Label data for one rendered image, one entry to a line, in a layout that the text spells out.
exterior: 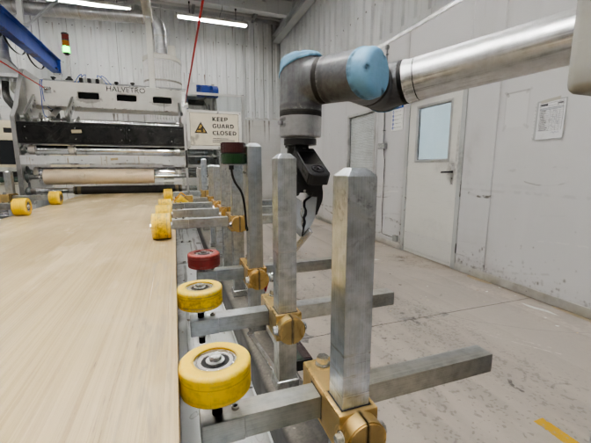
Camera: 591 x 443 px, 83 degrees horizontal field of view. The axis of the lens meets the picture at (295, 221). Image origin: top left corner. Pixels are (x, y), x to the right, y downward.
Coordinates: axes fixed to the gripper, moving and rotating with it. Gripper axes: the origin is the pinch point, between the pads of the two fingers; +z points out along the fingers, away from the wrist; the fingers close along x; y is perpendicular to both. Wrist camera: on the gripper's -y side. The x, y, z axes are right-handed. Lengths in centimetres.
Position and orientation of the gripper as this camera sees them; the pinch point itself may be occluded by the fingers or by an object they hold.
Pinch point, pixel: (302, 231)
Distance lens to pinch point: 74.4
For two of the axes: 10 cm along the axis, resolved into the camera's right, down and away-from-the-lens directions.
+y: -3.4, -1.6, 9.3
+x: -9.4, 0.5, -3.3
